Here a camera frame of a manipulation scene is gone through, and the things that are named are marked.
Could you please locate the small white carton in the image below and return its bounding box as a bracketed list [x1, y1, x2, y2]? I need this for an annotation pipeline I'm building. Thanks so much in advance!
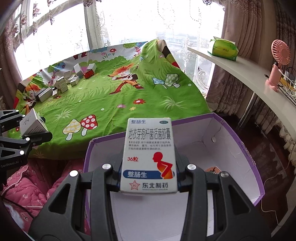
[20, 108, 48, 137]

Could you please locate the white medicine box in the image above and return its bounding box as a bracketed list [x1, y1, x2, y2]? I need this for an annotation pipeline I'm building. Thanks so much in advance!
[120, 118, 178, 195]

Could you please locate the black rectangular box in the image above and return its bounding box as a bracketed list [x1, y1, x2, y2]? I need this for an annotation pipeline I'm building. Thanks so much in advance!
[35, 88, 47, 101]

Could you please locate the pink quilted sleeve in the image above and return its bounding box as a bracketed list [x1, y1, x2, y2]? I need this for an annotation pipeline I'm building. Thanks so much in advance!
[1, 158, 84, 232]

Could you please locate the silver pink box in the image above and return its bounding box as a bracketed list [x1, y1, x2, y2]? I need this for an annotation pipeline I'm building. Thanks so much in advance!
[38, 87, 53, 102]

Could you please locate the upright barcode box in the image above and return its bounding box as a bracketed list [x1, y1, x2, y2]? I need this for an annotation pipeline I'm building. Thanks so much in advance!
[54, 76, 68, 93]

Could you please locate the green cartoon tablecloth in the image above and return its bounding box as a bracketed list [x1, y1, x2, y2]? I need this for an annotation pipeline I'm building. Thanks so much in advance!
[15, 39, 210, 160]

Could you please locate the purple cardboard storage box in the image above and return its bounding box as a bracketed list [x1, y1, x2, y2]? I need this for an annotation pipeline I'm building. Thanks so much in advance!
[83, 113, 265, 240]

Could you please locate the tall white box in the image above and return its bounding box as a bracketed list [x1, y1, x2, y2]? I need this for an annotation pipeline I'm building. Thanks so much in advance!
[74, 63, 84, 78]

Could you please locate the red toy truck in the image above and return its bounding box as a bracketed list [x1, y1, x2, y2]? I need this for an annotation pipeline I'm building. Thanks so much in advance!
[84, 69, 94, 79]

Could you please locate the white cube box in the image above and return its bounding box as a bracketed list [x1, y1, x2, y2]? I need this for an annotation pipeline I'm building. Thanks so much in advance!
[87, 63, 97, 72]

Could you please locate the white lace curtain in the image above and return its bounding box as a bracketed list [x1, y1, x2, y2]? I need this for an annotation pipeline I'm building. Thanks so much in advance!
[0, 0, 225, 77]

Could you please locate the white curved shelf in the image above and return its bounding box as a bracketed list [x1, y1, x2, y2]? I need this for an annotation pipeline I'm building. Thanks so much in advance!
[188, 47, 295, 240]

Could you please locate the green tissue pack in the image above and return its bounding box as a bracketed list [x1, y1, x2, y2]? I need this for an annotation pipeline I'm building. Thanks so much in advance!
[208, 37, 238, 61]

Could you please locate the pink desk fan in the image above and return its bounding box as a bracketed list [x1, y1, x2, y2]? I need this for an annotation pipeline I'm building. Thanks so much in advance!
[265, 39, 291, 92]

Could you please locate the brown curtain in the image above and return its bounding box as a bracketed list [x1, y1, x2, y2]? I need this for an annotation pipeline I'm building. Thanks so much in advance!
[206, 0, 287, 117]

